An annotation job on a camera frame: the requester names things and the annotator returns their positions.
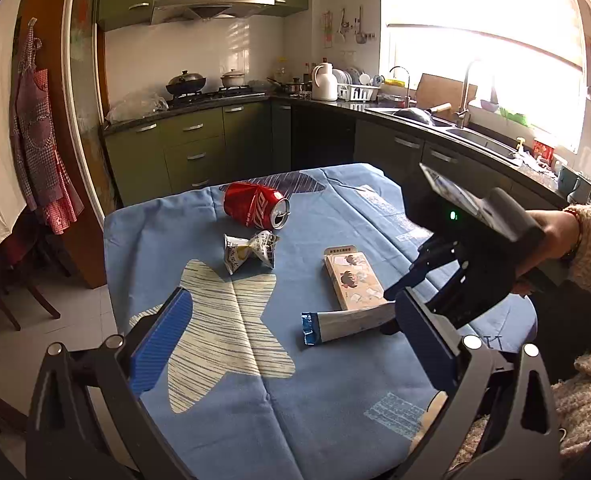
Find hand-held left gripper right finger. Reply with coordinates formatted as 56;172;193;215
394;287;563;480

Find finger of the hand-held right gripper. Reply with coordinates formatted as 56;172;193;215
383;240;457;305
379;260;471;337

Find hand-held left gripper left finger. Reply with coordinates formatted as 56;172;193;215
24;286;196;480

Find beige small box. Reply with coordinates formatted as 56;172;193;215
323;247;391;311

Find white squeeze tube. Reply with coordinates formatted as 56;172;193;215
300;304;399;347

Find white wrapper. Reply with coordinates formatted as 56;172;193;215
222;230;281;276

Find red soda can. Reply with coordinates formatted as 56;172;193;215
224;182;292;231

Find person's right hand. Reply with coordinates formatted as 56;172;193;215
512;207;583;297

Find steel double sink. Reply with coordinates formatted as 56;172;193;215
364;105;520;167

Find white rag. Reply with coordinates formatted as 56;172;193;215
519;152;559;174

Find teal mug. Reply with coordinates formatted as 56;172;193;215
557;165;591;206

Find green plastic container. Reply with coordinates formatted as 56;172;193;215
497;106;529;127

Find dark lower cabinets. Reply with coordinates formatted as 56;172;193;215
270;101;572;212

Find tall steel faucet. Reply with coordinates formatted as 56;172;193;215
454;58;484;129

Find wooden cutting board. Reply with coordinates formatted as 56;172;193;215
415;73;478;109

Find blue printed tablecloth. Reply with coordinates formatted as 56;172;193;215
103;162;539;480

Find small black faucet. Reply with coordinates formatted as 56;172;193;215
389;65;411;92

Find dark wooden chair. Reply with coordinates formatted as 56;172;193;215
0;207;62;363

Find person's beige fuzzy garment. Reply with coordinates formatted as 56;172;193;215
448;337;591;480

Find white dish rack with dishes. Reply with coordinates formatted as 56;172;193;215
336;67;381;103

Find green lower cabinets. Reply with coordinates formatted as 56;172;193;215
102;101;294;207

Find white thermal jug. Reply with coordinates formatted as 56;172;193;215
311;62;339;102

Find small steel saucepan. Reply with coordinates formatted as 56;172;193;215
266;77;311;96

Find red checked apron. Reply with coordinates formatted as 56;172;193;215
9;19;85;236

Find hanging kitchen utensils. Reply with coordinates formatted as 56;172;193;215
320;6;377;47

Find clear plastic bag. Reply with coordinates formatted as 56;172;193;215
106;90;169;124

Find black gas stove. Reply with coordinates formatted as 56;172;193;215
168;85;267;109

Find black wok with lid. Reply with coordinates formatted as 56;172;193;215
166;70;208;96

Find printed glass sliding door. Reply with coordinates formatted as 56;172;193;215
62;0;110;213

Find black wok with wooden handle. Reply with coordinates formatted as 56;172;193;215
392;102;454;126

